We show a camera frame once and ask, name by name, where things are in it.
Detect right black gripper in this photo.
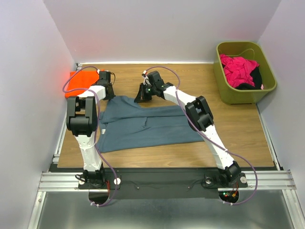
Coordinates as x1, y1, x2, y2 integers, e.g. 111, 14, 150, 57
134, 83, 155, 103

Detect blue-grey t-shirt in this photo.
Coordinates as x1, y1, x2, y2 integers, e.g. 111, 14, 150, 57
97, 96, 203, 153

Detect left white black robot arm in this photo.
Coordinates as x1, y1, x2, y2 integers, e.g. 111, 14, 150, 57
62, 69, 115, 188

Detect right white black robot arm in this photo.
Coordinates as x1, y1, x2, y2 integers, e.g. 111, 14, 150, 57
134, 71, 241, 186

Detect folded orange t-shirt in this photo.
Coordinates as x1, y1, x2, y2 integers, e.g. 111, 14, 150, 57
64, 70, 106, 101

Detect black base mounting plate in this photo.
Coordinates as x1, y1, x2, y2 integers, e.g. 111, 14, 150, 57
75, 168, 247, 200

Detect crumpled pink t-shirt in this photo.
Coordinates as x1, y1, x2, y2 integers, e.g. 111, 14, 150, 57
219, 54, 259, 89

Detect olive green plastic bin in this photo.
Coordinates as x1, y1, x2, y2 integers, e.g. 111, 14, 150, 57
213, 41, 277, 104

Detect crumpled black t-shirt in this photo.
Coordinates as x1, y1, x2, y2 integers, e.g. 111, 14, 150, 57
236, 67, 264, 90

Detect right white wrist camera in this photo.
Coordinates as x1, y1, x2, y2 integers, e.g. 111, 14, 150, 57
142, 70, 151, 86

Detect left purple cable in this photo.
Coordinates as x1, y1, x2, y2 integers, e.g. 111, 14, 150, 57
62, 66, 119, 208

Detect purple cable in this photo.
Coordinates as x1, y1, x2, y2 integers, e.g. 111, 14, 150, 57
62, 66, 119, 208
142, 66, 258, 206

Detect aluminium extrusion rail frame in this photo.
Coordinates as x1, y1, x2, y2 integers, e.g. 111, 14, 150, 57
27, 63, 305, 229

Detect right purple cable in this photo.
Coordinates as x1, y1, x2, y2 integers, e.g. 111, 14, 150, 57
142, 66, 258, 206

